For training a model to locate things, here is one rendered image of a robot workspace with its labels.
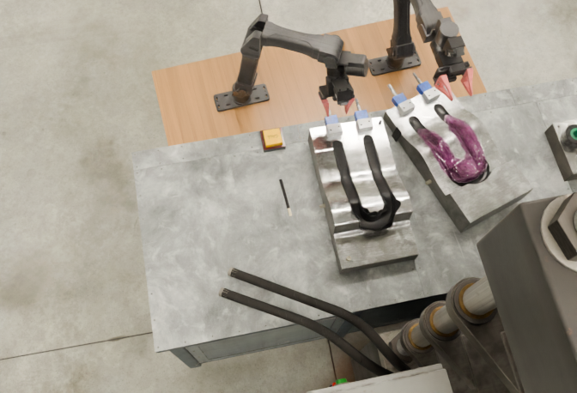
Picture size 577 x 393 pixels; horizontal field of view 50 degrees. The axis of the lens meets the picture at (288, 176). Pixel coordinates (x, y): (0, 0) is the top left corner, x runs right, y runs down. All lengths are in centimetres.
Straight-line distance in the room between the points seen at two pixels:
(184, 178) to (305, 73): 61
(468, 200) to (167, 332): 106
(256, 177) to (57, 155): 136
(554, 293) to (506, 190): 130
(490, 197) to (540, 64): 161
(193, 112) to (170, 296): 67
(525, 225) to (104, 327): 228
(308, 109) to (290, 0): 138
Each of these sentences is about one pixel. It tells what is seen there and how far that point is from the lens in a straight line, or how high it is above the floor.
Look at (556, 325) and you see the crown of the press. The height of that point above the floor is 199.
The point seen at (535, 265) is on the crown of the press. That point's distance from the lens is 91.
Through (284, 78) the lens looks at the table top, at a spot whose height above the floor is 80.
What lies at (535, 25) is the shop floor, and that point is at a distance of 379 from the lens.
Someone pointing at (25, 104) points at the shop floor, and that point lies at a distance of 344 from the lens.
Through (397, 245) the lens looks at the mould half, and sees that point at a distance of 206.
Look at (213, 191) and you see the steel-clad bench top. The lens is 215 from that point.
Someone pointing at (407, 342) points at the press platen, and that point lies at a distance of 181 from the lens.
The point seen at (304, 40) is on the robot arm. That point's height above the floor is 126.
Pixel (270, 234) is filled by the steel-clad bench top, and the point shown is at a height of 80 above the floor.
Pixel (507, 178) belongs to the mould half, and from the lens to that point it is 220.
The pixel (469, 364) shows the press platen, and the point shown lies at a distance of 159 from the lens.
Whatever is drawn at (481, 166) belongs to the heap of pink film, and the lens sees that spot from 221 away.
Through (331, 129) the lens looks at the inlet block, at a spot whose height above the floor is 92.
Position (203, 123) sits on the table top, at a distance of 227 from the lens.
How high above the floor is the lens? 280
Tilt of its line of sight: 67 degrees down
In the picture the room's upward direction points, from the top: 4 degrees clockwise
